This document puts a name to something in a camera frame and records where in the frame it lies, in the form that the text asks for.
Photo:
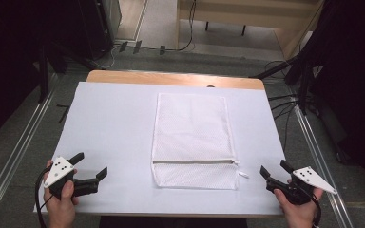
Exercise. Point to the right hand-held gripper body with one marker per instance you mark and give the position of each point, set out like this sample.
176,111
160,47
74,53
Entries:
310,177

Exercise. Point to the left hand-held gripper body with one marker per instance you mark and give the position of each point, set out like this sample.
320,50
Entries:
58,172

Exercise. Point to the white mesh laundry bag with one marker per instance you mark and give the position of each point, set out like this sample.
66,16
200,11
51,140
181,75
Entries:
193,133

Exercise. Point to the person's left hand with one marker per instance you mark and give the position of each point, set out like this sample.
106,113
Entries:
61,205

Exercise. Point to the person's right hand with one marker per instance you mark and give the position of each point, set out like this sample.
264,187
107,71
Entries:
297,212

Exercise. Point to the white table cover sheet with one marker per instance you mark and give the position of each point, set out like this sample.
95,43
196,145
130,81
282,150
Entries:
114,126

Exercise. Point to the black curtain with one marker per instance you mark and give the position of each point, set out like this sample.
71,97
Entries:
9,57
351,63

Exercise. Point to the dark cabinet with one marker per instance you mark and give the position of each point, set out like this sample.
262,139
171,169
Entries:
103,25

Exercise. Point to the light wooden furniture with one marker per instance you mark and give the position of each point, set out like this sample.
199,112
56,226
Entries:
250,15

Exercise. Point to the aluminium floor rail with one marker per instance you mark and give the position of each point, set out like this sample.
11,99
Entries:
19,148
316,158

